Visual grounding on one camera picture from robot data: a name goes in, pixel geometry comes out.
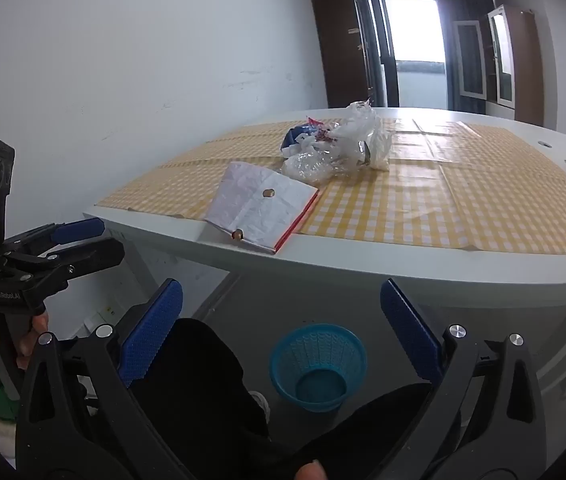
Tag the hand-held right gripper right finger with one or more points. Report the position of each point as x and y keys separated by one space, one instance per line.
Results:
x=410 y=330

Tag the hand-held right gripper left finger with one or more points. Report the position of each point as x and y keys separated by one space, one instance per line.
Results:
x=150 y=332

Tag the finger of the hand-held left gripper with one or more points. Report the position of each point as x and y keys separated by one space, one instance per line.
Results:
x=80 y=230
x=93 y=255

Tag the blue plastic basket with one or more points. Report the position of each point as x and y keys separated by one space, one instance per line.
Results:
x=320 y=360

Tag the person's left hand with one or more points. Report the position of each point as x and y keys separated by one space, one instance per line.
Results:
x=30 y=335

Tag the person's right hand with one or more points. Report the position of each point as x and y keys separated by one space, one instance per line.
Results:
x=311 y=471

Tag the white table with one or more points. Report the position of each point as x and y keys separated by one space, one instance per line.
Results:
x=363 y=275

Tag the person's right leg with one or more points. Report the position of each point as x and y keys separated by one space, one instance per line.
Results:
x=378 y=435

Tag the yellow checked tablecloth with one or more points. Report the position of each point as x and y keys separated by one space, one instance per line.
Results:
x=413 y=200

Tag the white shoe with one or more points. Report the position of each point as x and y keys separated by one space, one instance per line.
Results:
x=262 y=404

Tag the white paper bag red edge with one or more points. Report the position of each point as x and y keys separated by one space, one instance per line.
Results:
x=253 y=210

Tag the crumpled clear plastic bag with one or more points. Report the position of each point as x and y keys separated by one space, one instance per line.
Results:
x=308 y=167

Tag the white translucent plastic bag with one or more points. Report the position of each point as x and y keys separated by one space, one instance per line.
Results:
x=363 y=127

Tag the balcony glass door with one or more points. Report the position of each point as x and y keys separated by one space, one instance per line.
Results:
x=413 y=45

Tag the brown wooden door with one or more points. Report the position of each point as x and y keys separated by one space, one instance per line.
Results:
x=343 y=50

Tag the wooden cabinet with glass doors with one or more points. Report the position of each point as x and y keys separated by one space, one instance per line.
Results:
x=518 y=60

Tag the white wall socket panel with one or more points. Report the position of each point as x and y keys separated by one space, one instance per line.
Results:
x=109 y=311

